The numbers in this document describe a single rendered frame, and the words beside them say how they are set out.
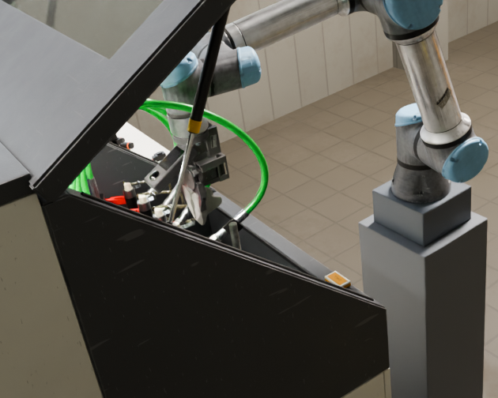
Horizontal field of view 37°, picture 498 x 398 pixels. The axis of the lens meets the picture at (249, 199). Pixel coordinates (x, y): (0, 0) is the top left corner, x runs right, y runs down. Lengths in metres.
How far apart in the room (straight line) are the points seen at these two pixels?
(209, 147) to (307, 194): 2.31
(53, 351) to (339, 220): 2.54
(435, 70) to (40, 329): 0.97
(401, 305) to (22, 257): 1.26
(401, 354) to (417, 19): 1.03
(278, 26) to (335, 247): 1.91
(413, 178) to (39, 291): 1.11
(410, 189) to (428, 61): 0.41
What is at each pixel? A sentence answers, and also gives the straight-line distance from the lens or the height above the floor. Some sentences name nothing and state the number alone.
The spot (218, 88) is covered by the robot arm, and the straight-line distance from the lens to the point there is 1.44.
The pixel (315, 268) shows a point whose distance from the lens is 1.65.
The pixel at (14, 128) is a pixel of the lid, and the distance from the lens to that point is 1.15.
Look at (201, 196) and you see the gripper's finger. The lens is 1.50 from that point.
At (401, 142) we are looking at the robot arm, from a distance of 1.90.
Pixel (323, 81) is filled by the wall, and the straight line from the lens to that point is 4.81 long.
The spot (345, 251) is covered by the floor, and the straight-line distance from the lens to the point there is 3.35.
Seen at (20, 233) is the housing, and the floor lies 1.42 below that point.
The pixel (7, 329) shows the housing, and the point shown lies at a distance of 1.11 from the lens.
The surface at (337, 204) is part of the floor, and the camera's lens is 3.68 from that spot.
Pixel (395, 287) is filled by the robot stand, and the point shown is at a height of 0.65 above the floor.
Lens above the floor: 1.92
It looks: 30 degrees down
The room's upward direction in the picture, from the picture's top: 9 degrees counter-clockwise
